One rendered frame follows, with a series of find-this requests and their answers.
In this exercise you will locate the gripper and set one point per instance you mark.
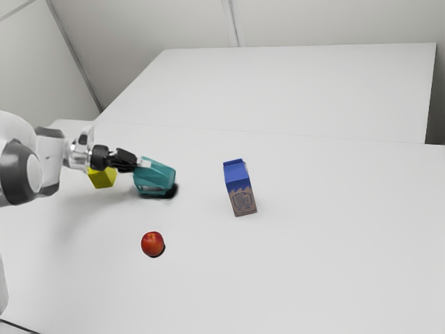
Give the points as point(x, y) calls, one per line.
point(100, 156)

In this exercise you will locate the teal faceted mug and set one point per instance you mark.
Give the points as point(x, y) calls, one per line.
point(155, 178)

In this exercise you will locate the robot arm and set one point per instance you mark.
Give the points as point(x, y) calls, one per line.
point(31, 163)

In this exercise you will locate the yellow faceted block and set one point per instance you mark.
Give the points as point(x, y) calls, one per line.
point(102, 178)

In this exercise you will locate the red apple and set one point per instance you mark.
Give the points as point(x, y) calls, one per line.
point(152, 244)

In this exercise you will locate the blue and brown carton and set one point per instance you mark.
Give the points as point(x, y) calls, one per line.
point(240, 188)

